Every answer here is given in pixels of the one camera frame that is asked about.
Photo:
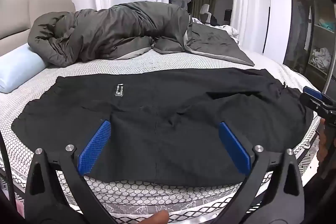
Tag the grey duvet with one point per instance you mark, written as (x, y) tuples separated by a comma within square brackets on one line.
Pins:
[(118, 29)]

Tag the teal folded cloth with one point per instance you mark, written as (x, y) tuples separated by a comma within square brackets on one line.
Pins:
[(325, 24)]

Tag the white chair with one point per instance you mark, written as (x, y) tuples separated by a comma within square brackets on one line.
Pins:
[(206, 12)]

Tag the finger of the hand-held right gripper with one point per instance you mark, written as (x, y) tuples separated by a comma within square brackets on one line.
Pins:
[(313, 94)]

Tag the black pants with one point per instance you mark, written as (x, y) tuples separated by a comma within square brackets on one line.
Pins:
[(170, 119)]

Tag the white cloth pile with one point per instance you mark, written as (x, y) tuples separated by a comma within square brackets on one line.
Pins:
[(320, 58)]

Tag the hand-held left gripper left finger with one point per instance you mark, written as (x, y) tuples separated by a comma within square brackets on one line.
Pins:
[(95, 145)]

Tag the glass door wardrobe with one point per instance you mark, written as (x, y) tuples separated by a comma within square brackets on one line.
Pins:
[(312, 16)]

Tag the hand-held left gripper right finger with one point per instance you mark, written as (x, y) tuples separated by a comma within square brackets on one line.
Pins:
[(233, 146)]

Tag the person's right hand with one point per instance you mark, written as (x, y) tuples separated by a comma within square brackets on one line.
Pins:
[(321, 145)]

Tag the light blue pillow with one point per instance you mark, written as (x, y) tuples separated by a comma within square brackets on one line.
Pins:
[(18, 69)]

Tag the person's left hand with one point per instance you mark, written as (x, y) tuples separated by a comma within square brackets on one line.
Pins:
[(157, 217)]

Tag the beige padded headboard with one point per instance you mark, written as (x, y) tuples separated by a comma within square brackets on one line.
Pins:
[(26, 11)]

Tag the white patterned mattress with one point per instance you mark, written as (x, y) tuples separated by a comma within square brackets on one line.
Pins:
[(147, 192)]

